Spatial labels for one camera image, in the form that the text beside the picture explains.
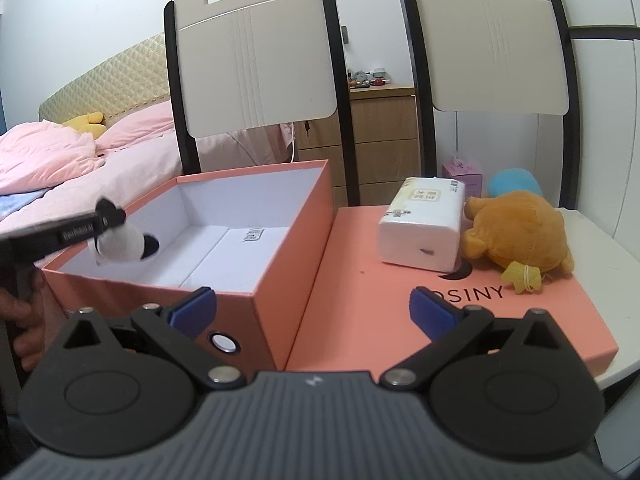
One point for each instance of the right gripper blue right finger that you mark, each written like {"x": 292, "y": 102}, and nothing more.
{"x": 451, "y": 332}

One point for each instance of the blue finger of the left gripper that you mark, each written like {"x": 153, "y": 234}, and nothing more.
{"x": 36, "y": 242}

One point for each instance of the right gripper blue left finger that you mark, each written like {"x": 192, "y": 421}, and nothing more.
{"x": 173, "y": 330}

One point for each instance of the orange box lid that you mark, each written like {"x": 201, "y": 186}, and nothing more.
{"x": 365, "y": 314}

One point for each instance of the white black plush toy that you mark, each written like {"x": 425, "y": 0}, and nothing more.
{"x": 124, "y": 244}

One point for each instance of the person's left hand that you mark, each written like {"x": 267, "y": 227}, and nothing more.
{"x": 27, "y": 315}

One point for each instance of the pink bed with quilt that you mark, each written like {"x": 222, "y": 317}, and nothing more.
{"x": 63, "y": 165}

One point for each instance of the white tissue pack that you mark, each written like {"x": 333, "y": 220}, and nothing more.
{"x": 421, "y": 228}

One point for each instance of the orange plush toy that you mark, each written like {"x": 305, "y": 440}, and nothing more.
{"x": 522, "y": 234}

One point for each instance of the orange open storage box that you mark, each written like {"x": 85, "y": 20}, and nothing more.
{"x": 256, "y": 236}

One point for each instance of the yellow plush on bed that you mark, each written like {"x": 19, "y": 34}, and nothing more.
{"x": 92, "y": 123}

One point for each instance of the small purple box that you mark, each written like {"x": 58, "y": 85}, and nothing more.
{"x": 465, "y": 172}

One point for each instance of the blue plush toy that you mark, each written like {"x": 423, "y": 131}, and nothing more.
{"x": 510, "y": 180}

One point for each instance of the pink pillow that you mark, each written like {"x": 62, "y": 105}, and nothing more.
{"x": 143, "y": 125}

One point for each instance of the wooden drawer cabinet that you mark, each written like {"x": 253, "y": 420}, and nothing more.
{"x": 386, "y": 142}

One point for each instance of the small items on cabinet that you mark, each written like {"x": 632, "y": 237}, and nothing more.
{"x": 359, "y": 79}

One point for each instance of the right beige chair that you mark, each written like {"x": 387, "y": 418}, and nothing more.
{"x": 504, "y": 56}

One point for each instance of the beige chair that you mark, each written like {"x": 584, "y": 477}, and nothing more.
{"x": 504, "y": 56}
{"x": 244, "y": 64}

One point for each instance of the left beige chair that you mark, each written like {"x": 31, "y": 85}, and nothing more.
{"x": 244, "y": 64}

